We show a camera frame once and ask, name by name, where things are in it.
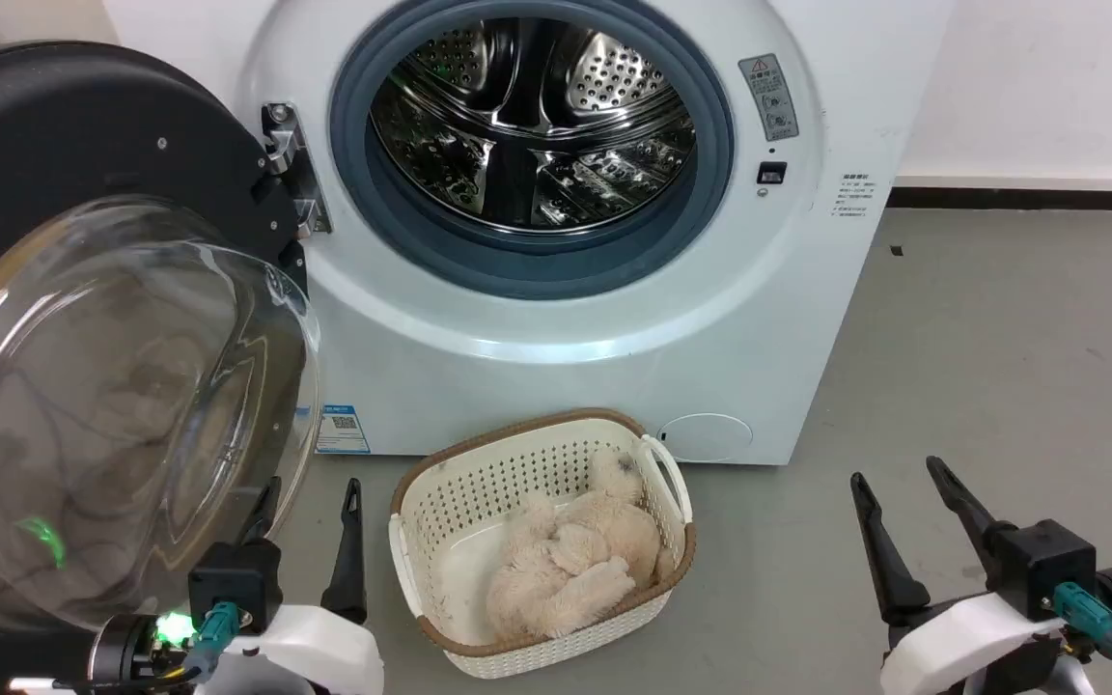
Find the stainless steel drum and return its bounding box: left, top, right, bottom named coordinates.
left=369, top=17, right=698, bottom=234

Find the washer door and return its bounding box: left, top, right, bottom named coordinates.
left=0, top=41, right=323, bottom=695

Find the blue energy sticker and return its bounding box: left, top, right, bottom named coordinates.
left=314, top=404, right=372, bottom=456

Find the small printed text label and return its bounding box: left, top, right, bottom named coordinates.
left=835, top=173, right=875, bottom=219

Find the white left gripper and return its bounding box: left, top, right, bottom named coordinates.
left=197, top=477, right=386, bottom=695

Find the metal door hinge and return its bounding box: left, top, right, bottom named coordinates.
left=262, top=101, right=333, bottom=238

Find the white front-load washing machine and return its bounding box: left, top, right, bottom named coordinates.
left=102, top=0, right=955, bottom=467

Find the round white filter cover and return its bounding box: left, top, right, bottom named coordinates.
left=656, top=413, right=756, bottom=463

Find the grey warning sticker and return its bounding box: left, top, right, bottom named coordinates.
left=737, top=53, right=800, bottom=143

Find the beige plush toy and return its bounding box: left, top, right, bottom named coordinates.
left=486, top=446, right=664, bottom=644

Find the white plastic laundry basket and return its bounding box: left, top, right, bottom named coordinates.
left=388, top=407, right=698, bottom=680

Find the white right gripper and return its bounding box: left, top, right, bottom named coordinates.
left=849, top=456, right=1066, bottom=695

